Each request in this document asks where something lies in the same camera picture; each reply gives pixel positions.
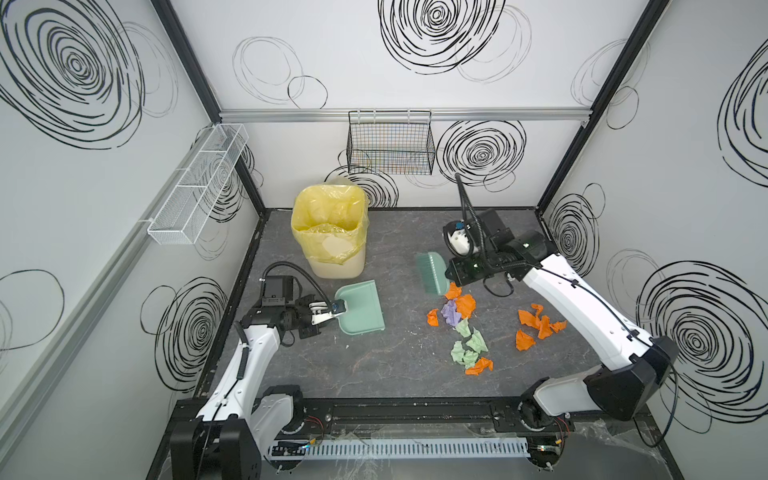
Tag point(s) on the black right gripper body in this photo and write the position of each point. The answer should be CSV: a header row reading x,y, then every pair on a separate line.
x,y
455,271

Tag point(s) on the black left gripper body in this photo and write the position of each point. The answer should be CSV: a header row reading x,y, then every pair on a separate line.
x,y
306,311

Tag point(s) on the green dustpan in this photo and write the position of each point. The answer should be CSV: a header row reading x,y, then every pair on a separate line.
x,y
363,312

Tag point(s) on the green hand brush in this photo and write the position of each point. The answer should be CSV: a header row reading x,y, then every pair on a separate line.
x,y
432,267

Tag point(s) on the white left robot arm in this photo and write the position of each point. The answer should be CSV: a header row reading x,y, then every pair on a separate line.
x,y
228,436

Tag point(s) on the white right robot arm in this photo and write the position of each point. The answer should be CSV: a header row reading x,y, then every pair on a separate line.
x,y
634,364

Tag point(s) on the orange paper scrap centre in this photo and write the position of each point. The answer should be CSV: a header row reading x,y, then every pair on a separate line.
x,y
453,292

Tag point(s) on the orange paper scrap near bin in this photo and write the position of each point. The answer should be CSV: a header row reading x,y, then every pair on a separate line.
x,y
465,305

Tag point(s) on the small purple paper scrap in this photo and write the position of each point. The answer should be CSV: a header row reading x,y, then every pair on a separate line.
x,y
450,313

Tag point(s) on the orange twisted paper scrap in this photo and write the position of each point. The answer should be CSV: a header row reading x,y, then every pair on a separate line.
x,y
432,318

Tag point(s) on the green paper scrap centre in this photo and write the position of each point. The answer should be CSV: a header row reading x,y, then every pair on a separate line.
x,y
463,328

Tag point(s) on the green paper scrap front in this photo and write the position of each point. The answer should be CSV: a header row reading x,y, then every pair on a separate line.
x,y
474,348

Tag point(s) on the small green paper scrap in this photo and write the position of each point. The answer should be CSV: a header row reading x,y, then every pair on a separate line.
x,y
458,352

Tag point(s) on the beige bin with yellow bag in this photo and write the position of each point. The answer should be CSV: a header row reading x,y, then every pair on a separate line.
x,y
330,223

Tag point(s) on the small orange paper scrap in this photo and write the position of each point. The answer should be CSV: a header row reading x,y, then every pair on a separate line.
x,y
524,341

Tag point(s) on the orange paper scrap front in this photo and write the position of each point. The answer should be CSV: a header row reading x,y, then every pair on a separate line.
x,y
481,365

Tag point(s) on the orange paper scrap right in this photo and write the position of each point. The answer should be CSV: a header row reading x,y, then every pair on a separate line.
x,y
542,323

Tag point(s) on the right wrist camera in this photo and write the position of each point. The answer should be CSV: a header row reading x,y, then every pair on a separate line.
x,y
458,239

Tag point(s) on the white slotted cable duct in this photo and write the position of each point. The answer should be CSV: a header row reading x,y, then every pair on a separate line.
x,y
400,449

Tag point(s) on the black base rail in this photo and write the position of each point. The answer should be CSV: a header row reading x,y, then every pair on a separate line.
x,y
328,417

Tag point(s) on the clear wall shelf tray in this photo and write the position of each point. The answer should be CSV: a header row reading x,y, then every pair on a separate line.
x,y
206,189

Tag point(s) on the black wire basket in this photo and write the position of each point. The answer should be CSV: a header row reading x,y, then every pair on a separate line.
x,y
395,142

